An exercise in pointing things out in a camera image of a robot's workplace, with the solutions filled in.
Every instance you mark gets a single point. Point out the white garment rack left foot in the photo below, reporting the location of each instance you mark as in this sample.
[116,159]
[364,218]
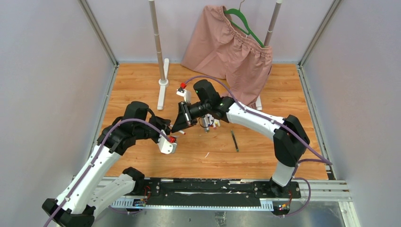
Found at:
[163,83]

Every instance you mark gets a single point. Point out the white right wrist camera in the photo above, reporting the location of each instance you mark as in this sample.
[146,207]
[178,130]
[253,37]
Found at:
[185,94]

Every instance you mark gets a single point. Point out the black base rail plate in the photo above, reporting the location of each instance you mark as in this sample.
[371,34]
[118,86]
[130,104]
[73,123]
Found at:
[213,193]

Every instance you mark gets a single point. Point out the grey clear-cap pen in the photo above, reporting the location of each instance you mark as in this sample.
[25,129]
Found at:
[234,140]

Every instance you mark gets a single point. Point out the white garment rack foot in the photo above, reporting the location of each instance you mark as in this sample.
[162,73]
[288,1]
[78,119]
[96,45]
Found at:
[258,103]
[163,83]

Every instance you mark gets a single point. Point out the grey garment rack left pole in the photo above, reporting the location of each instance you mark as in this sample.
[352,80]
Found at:
[157,41]

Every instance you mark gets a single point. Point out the yellow cap white marker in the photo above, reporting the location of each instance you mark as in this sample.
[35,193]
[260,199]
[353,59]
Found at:
[217,122]

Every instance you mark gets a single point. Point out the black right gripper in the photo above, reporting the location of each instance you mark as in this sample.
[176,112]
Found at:
[185,119]

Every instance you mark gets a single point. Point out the grey garment rack right pole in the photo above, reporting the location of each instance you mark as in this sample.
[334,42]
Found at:
[273,22]

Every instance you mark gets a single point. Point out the aluminium frame post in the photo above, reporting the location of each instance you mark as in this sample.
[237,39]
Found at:
[320,30]
[98,31]

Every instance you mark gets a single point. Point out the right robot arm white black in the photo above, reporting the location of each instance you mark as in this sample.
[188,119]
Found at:
[288,135]

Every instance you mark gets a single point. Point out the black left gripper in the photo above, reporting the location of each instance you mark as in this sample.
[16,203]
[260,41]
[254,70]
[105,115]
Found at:
[162,123]

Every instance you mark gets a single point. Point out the pink shorts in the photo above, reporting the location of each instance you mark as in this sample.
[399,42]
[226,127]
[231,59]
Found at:
[220,50]

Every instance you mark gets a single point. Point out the grey garment rack pole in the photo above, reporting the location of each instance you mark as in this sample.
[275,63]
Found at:
[273,22]
[157,41]

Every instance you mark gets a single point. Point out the white garment rack right foot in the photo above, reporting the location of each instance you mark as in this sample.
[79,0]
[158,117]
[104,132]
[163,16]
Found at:
[258,103]

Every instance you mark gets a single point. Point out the aluminium frame left post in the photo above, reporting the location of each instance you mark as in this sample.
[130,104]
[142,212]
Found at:
[98,31]

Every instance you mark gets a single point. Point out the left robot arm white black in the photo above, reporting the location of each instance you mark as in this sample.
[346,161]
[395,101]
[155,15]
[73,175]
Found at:
[80,204]

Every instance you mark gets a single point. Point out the green clothes hanger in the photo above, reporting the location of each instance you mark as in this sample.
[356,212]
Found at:
[246,30]

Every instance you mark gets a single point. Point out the aluminium frame right post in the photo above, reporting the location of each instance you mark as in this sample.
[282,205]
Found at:
[320,30]

